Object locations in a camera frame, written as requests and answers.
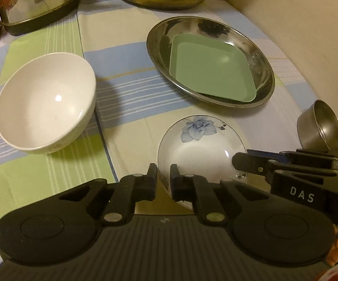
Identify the small blue flower saucer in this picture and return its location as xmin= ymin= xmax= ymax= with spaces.
xmin=157 ymin=115 xmax=247 ymax=195

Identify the green square plastic plate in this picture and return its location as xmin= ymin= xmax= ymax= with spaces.
xmin=169 ymin=34 xmax=257 ymax=103

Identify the large stainless steel plate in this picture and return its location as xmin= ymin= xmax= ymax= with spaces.
xmin=146 ymin=16 xmax=275 ymax=108

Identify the white ceramic floral bowl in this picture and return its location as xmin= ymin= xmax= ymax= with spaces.
xmin=0 ymin=52 xmax=97 ymax=154

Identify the small stainless steel bowl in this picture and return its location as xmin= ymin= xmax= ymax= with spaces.
xmin=297 ymin=100 xmax=338 ymax=152

